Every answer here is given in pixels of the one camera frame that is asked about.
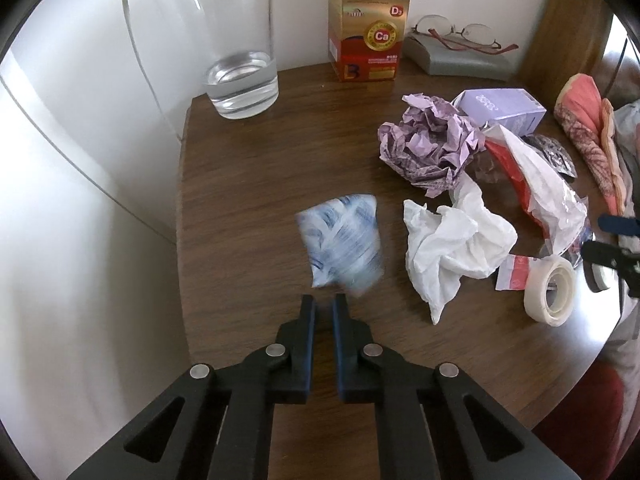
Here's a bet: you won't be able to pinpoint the wooden headboard panel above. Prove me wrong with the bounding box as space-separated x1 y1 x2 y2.
520 0 616 101

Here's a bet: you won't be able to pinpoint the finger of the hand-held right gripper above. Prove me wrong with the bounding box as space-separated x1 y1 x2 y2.
581 240 640 298
598 213 640 236

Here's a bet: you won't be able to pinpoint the white wall cable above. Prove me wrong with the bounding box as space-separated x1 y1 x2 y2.
121 0 181 138

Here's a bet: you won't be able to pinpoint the purple cardboard box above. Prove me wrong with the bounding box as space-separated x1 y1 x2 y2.
452 88 547 136

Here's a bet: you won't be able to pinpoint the white tape roll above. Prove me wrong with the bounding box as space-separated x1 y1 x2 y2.
523 254 578 327

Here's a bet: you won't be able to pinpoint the floral pink cloth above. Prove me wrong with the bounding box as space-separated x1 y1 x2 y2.
554 74 628 216

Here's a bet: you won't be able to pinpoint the white tissue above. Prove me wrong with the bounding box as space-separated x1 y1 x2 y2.
403 175 518 325

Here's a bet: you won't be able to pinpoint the grey eyeglasses case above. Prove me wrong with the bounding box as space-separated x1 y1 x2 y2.
402 32 518 80

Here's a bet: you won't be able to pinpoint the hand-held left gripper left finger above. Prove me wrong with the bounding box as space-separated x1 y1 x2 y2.
65 295 317 480

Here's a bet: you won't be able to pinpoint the red-framed eyeglasses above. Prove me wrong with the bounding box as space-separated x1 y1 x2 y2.
411 14 519 54

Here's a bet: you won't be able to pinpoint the blue and white plastic packet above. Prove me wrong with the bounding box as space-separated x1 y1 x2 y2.
296 192 385 293

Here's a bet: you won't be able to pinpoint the clear plastic wrapper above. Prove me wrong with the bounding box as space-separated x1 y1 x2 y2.
472 152 506 183

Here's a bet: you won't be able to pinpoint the white and red plastic bag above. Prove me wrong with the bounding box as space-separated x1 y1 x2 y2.
482 124 590 292

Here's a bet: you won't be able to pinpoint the orange medicine box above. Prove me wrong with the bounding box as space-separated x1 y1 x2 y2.
327 0 412 82

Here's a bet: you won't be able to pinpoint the silver blister pack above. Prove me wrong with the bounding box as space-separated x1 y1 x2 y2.
525 134 578 178

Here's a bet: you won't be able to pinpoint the red pants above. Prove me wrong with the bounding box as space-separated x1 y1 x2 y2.
532 360 640 480

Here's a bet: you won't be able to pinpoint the crumpled purple paper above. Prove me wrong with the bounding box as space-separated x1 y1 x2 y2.
378 93 486 198

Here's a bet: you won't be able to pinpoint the wooden bedside table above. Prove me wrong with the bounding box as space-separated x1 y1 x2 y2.
175 62 631 431

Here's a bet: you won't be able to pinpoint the drinking glass with water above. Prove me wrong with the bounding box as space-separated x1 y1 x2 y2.
121 0 280 120

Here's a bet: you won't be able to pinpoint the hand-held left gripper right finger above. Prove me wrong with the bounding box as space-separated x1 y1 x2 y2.
332 294 581 480

